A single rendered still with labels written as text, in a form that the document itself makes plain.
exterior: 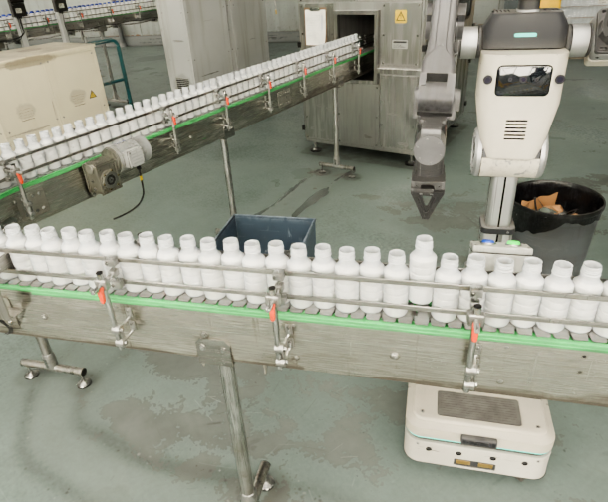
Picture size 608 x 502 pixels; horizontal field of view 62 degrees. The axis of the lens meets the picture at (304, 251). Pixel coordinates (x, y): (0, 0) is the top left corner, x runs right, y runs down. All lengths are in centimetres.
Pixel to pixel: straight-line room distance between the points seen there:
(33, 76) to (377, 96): 299
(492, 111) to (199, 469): 171
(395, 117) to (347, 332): 376
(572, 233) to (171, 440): 209
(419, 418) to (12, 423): 181
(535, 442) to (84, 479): 173
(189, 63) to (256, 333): 598
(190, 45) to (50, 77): 235
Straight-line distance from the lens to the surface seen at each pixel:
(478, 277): 119
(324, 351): 132
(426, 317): 126
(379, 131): 500
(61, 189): 256
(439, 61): 105
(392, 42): 476
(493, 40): 169
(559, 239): 278
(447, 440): 208
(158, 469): 232
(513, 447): 209
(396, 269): 118
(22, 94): 509
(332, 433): 231
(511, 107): 165
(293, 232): 187
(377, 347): 128
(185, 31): 705
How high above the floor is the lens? 176
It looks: 30 degrees down
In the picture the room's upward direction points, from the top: 4 degrees counter-clockwise
